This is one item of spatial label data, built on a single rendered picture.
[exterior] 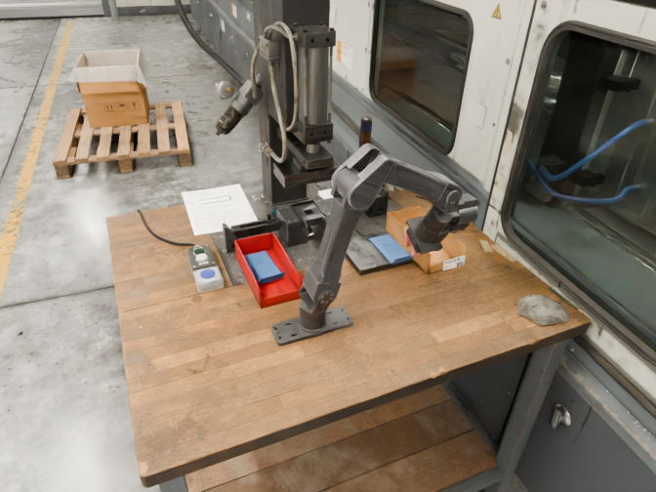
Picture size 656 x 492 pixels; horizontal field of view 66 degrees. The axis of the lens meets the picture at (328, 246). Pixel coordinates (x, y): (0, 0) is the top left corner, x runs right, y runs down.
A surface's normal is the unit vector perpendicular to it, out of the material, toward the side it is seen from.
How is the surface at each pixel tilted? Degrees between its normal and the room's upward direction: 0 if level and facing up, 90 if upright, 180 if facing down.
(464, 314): 0
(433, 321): 0
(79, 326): 0
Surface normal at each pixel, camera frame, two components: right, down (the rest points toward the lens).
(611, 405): -0.50, -0.59
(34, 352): 0.02, -0.82
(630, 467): -0.94, 0.18
